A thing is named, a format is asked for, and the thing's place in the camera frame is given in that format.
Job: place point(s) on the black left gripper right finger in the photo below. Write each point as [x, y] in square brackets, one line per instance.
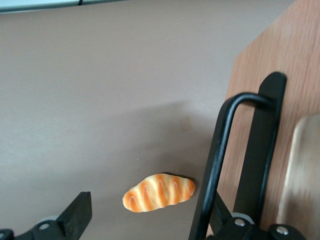
[237, 231]

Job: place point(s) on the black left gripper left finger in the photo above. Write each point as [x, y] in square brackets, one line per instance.
[75, 217]

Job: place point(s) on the light wooden drawer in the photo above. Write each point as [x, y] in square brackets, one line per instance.
[300, 62]

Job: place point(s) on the striped toy bread roll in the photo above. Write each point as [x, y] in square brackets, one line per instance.
[157, 192]

